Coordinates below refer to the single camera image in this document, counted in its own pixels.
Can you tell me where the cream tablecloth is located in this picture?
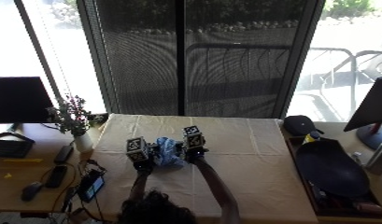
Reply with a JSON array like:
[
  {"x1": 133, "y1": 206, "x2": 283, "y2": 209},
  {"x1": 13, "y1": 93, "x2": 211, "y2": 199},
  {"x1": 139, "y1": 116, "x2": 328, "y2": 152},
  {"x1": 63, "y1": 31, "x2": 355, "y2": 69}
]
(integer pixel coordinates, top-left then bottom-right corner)
[{"x1": 79, "y1": 113, "x2": 319, "y2": 224}]

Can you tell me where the right glove marker cube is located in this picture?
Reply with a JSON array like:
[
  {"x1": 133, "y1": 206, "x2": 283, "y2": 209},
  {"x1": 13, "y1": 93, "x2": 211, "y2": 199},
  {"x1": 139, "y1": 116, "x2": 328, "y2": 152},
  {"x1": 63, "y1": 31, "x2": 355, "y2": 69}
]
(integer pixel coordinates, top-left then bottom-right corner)
[{"x1": 181, "y1": 125, "x2": 206, "y2": 150}]

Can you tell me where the dark monitor with round stand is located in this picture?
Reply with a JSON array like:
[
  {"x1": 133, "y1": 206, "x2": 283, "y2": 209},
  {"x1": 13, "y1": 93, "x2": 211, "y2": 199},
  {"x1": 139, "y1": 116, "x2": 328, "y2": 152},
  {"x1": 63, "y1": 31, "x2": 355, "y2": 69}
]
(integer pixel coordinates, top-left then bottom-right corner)
[{"x1": 341, "y1": 75, "x2": 382, "y2": 151}]

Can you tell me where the black remote control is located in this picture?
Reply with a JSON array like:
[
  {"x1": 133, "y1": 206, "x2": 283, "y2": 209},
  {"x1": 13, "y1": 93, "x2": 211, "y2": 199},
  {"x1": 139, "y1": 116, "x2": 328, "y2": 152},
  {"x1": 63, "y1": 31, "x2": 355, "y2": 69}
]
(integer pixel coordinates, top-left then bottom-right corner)
[{"x1": 52, "y1": 145, "x2": 74, "y2": 165}]

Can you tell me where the purple flower bouquet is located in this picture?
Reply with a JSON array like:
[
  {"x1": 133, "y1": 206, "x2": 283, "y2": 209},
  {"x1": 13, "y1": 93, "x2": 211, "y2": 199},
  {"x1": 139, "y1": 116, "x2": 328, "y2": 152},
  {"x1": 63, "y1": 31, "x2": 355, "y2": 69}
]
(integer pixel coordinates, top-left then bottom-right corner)
[{"x1": 45, "y1": 94, "x2": 105, "y2": 137}]

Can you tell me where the black device with blue screen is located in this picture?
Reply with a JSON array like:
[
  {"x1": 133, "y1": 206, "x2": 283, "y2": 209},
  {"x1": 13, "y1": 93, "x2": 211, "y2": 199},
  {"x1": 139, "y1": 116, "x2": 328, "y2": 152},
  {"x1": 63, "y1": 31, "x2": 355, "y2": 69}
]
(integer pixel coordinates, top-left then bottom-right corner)
[{"x1": 75, "y1": 169, "x2": 105, "y2": 203}]

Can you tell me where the black computer mouse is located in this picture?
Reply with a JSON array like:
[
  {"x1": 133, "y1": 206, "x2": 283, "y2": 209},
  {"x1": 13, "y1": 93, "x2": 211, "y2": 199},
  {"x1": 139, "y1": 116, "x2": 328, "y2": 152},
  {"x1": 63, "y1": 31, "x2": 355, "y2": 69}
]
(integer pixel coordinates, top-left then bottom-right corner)
[{"x1": 20, "y1": 181, "x2": 44, "y2": 202}]

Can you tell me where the yellow pencil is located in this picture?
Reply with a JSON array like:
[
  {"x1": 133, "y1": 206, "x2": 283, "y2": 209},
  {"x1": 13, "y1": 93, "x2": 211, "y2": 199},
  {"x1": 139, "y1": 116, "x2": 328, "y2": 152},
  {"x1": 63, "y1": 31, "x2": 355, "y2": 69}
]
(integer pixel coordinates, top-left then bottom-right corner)
[{"x1": 2, "y1": 158, "x2": 44, "y2": 163}]

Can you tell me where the white flower vase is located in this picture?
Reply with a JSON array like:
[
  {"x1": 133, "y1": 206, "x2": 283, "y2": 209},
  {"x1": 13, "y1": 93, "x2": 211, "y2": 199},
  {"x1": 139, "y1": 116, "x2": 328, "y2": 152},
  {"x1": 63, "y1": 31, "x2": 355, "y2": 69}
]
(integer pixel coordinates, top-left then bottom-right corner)
[{"x1": 71, "y1": 132, "x2": 94, "y2": 153}]

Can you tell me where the left glove marker cube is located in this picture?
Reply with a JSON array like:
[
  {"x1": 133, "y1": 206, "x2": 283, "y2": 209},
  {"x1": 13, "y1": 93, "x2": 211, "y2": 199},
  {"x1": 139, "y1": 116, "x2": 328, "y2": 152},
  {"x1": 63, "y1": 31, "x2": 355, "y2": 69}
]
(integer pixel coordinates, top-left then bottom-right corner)
[{"x1": 123, "y1": 136, "x2": 150, "y2": 162}]

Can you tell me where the black computer monitor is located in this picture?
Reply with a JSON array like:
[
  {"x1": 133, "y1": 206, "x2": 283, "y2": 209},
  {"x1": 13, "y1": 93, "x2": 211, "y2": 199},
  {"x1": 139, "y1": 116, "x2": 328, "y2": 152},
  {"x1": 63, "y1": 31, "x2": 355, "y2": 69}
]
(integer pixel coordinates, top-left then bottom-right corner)
[{"x1": 0, "y1": 76, "x2": 54, "y2": 124}]

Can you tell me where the blue cloth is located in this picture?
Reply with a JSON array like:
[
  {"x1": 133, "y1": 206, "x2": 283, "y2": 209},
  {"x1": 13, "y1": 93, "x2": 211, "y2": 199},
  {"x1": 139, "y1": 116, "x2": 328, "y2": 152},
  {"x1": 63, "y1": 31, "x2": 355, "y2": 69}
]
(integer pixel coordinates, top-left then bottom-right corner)
[{"x1": 151, "y1": 136, "x2": 185, "y2": 167}]

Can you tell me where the dark oval plate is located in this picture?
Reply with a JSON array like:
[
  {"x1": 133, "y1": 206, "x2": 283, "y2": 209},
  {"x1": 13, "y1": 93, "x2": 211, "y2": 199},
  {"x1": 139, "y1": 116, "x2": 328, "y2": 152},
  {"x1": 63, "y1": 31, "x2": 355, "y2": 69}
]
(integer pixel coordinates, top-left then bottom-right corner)
[{"x1": 295, "y1": 138, "x2": 371, "y2": 198}]

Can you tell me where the dark mesh window screen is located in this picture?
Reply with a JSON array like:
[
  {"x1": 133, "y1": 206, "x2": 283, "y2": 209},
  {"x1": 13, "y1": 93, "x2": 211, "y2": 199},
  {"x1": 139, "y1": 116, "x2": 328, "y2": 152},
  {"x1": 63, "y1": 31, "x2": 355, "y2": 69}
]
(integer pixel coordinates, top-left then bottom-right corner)
[{"x1": 75, "y1": 0, "x2": 325, "y2": 119}]

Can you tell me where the black smartphone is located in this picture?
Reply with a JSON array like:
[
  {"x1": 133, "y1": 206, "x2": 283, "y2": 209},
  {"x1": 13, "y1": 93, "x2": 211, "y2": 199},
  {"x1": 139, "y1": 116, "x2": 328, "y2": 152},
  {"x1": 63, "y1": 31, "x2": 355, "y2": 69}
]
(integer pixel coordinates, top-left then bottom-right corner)
[{"x1": 44, "y1": 164, "x2": 67, "y2": 189}]

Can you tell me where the brown wooden tray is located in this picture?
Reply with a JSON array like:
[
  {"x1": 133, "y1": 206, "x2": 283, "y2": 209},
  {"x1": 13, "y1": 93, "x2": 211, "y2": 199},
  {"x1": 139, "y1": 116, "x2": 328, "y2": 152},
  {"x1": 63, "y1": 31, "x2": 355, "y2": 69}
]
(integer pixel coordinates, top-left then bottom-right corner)
[{"x1": 283, "y1": 135, "x2": 382, "y2": 219}]

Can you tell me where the black pouch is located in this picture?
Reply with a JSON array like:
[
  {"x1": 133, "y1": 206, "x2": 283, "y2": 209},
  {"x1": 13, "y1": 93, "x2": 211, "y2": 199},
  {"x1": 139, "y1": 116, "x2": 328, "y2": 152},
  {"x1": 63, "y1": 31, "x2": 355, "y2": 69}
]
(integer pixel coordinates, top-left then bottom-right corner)
[{"x1": 282, "y1": 115, "x2": 324, "y2": 137}]

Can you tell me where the glove marker cube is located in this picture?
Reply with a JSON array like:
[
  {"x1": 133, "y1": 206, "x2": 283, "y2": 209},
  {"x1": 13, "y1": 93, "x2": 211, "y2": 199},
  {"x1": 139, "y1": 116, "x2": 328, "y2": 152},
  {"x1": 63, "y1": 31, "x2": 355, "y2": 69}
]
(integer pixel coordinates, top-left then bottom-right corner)
[
  {"x1": 123, "y1": 136, "x2": 150, "y2": 162},
  {"x1": 181, "y1": 125, "x2": 206, "y2": 150}
]

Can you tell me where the black keyboard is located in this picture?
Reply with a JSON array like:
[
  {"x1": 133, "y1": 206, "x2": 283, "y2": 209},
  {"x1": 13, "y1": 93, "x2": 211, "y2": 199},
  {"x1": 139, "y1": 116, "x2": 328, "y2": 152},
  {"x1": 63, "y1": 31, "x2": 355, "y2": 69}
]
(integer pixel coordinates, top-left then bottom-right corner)
[{"x1": 0, "y1": 138, "x2": 33, "y2": 159}]

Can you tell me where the person's left hand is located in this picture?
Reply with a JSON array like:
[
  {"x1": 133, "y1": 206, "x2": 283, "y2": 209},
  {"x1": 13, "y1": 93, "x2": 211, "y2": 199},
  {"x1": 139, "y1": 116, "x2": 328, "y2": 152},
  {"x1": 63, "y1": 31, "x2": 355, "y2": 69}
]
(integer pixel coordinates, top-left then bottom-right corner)
[{"x1": 131, "y1": 143, "x2": 162, "y2": 173}]

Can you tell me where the person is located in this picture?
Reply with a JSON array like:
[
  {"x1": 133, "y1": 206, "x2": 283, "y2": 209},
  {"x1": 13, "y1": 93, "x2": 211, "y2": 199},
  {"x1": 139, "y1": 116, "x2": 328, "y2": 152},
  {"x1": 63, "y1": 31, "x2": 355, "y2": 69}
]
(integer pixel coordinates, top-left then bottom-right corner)
[{"x1": 117, "y1": 189, "x2": 198, "y2": 224}]

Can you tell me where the person's right hand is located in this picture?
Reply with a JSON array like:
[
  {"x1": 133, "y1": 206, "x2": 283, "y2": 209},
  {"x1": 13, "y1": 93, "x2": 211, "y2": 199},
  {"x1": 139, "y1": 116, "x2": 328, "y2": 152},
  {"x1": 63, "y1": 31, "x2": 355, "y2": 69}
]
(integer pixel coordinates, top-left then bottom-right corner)
[{"x1": 175, "y1": 141, "x2": 210, "y2": 164}]

